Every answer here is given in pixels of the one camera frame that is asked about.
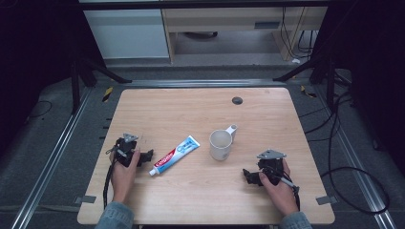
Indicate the aluminium floor rail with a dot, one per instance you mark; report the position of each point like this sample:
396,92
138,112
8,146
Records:
47,165
356,165
203,83

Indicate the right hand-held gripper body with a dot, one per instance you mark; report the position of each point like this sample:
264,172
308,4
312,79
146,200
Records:
271,165

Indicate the grey tape patch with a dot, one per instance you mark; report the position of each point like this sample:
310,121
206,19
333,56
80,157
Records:
85,199
326,200

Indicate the black metal stand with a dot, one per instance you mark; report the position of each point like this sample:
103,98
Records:
76,86
329,76

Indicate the white cabinet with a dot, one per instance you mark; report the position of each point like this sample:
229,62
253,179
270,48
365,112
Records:
127,33

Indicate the grey round table grommet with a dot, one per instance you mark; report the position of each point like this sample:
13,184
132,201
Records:
237,100

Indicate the blue white red toothpaste tube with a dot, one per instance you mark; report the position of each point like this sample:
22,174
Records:
175,156

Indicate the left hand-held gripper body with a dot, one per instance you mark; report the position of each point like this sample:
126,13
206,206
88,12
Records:
127,149

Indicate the person's right hand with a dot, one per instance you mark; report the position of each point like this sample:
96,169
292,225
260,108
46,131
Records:
280,195

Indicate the yellow black floor tape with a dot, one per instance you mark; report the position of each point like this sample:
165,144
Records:
107,94
307,93

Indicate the person's left hand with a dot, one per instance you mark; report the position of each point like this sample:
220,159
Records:
122,179

